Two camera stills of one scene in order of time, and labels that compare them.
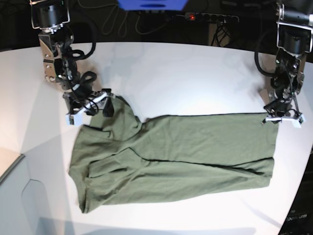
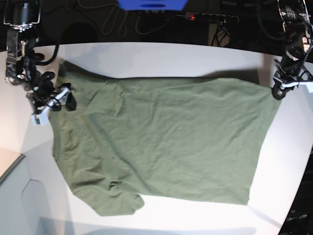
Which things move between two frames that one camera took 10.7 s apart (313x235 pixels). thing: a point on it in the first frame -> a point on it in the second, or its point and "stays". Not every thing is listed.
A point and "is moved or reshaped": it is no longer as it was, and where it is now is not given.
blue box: (152, 5) stays
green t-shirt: (121, 159) is moved or reshaped
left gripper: (77, 105) -> (44, 98)
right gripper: (284, 109) -> (283, 80)
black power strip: (205, 16) stays
